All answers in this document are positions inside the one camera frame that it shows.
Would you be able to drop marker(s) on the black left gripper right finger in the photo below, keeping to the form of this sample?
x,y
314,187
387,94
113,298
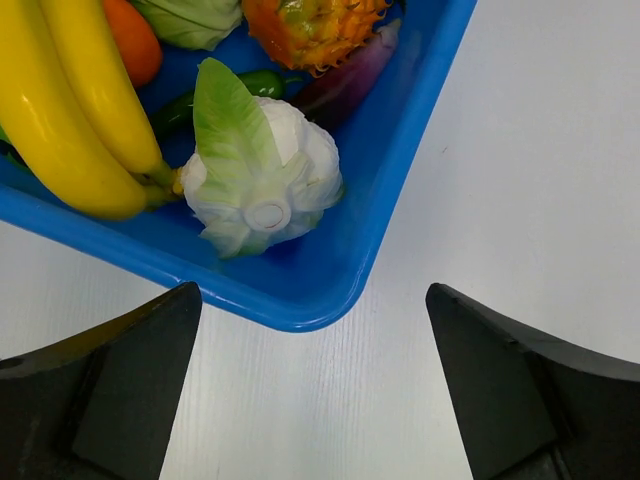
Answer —
x,y
530,405

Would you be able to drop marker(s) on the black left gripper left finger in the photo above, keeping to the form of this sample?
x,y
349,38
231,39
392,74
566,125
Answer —
x,y
100,404

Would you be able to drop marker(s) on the blue plastic bin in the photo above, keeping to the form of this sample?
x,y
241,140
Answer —
x,y
310,282

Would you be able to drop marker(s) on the white green napa cabbage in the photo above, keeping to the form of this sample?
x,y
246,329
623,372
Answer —
x,y
261,176

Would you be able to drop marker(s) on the yellow banana bunch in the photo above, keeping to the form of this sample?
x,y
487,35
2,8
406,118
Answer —
x,y
68,107

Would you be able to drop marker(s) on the dark green chili pepper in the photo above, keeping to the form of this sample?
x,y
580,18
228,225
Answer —
x,y
213,97

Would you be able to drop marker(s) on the orange fruit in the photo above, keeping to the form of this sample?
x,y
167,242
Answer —
x,y
139,48

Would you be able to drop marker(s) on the purple eggplant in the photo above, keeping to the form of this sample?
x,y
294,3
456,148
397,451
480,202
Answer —
x,y
332,99

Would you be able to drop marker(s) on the round green cabbage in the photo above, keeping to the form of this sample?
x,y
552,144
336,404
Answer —
x,y
191,24

